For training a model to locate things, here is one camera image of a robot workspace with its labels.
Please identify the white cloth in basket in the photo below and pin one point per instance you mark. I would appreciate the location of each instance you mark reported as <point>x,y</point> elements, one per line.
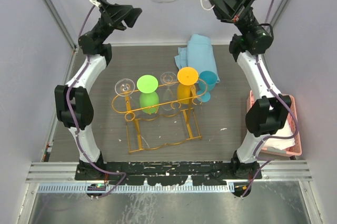
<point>281,144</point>

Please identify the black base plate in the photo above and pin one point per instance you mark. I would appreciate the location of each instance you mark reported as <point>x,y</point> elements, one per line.
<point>168,173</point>

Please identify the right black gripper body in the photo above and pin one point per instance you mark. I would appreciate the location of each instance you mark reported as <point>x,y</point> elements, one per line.
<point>245,11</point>

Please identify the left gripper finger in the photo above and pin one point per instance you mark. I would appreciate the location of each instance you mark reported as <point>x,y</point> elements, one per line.
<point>132,17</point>
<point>116,12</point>

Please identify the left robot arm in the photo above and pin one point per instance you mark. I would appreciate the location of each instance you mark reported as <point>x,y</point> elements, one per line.
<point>73,104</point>

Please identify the orange plastic wine glass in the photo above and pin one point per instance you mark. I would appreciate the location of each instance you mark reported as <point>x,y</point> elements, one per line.
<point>187,77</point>

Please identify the clear flute glass back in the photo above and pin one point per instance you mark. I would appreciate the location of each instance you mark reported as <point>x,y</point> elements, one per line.
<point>168,79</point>

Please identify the gold wire glass rack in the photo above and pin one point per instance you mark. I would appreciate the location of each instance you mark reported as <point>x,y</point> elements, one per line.
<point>149,132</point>

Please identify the blue plastic wine glass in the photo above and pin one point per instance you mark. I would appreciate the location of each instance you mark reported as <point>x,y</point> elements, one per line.
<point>206,84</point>

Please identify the slotted cable duct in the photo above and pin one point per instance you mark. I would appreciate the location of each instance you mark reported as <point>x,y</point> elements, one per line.
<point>90,187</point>

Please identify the clear flute glass front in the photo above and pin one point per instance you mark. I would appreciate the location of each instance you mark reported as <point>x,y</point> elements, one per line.
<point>124,87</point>

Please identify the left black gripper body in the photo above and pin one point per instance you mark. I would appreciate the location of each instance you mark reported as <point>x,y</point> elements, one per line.
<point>106,25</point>

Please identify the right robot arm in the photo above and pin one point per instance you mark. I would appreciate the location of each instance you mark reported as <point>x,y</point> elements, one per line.
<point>267,117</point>

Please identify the green plastic wine glass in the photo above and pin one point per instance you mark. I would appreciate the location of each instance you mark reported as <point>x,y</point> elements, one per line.
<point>147,85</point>

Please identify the light blue folded cloth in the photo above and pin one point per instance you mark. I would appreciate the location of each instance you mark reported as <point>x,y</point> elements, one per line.
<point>198,54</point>

